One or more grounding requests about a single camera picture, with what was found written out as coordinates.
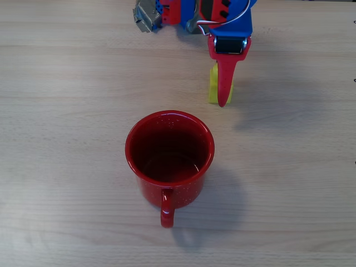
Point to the red enamel mug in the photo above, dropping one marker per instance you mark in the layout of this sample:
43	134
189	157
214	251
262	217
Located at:
169	150

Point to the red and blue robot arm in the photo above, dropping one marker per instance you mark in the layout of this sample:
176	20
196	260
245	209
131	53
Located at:
173	12

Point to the yellow toy block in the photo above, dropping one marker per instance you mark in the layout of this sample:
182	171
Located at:
213	89

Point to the grey metal table clamp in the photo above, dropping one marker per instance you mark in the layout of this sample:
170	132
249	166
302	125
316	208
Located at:
146	15

